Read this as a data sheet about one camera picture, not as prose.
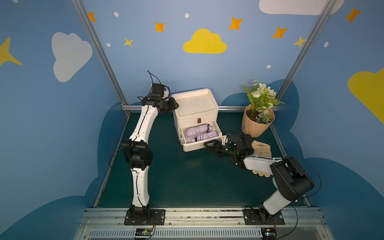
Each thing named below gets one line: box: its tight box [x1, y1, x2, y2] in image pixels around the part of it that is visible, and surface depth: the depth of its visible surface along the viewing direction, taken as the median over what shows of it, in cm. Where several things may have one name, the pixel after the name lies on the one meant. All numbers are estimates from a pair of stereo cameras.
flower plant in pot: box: [241, 80, 287, 138], surface depth 95 cm
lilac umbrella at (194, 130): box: [185, 123, 213, 138], surface depth 97 cm
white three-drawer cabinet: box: [171, 88, 227, 152], surface depth 95 cm
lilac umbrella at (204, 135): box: [185, 130, 219, 143], surface depth 96 cm
